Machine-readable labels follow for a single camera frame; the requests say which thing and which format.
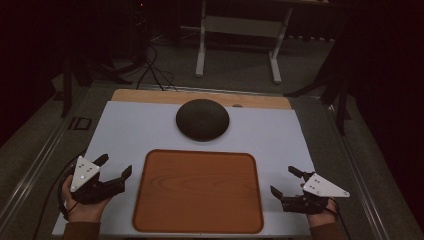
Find brown wooden tray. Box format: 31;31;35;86
131;148;265;235

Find white table mat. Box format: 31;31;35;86
51;100;316;239

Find black floor cables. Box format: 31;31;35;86
135;42;178;92

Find person's right hand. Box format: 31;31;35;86
305;197;338;229

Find white metal table frame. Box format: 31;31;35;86
194;0;295;85

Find black rectangular floor plate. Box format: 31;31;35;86
67;116;93;132

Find black metal stand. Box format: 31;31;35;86
60;54;74;118
283;63;354;136

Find person's left hand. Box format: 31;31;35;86
61;174;113;224

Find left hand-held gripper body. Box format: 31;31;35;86
69;155;127;206

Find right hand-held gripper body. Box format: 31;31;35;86
280;172;351;215

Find dark round bowl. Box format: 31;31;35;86
175;98;231;143

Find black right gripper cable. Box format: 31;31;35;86
323;197;353;240

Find metal floor rail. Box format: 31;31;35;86
323;102;392;240
0;108;86;231

